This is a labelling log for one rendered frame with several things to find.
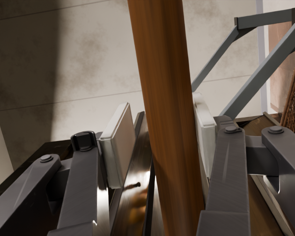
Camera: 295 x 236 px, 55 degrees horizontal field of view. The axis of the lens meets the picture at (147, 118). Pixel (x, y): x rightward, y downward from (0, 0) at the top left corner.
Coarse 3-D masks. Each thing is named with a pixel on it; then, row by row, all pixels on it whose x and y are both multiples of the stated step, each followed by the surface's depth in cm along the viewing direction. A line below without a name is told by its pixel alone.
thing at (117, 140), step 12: (120, 108) 19; (120, 120) 17; (132, 120) 21; (108, 132) 15; (120, 132) 16; (132, 132) 20; (108, 144) 14; (120, 144) 16; (132, 144) 20; (108, 156) 15; (120, 156) 16; (108, 168) 15; (120, 168) 15; (108, 180) 15; (120, 180) 15
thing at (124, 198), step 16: (144, 112) 171; (144, 128) 156; (144, 144) 143; (144, 160) 132; (128, 176) 99; (144, 176) 123; (128, 192) 93; (144, 192) 115; (112, 208) 80; (128, 208) 89; (144, 208) 108; (112, 224) 73; (128, 224) 84
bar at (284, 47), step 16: (256, 16) 94; (272, 16) 94; (288, 16) 94; (240, 32) 98; (288, 32) 52; (224, 48) 99; (288, 48) 52; (208, 64) 101; (272, 64) 53; (256, 80) 54; (240, 96) 55; (224, 112) 57
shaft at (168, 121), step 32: (128, 0) 15; (160, 0) 14; (160, 32) 15; (160, 64) 15; (160, 96) 16; (160, 128) 17; (192, 128) 17; (160, 160) 17; (192, 160) 17; (160, 192) 19; (192, 192) 18; (192, 224) 19
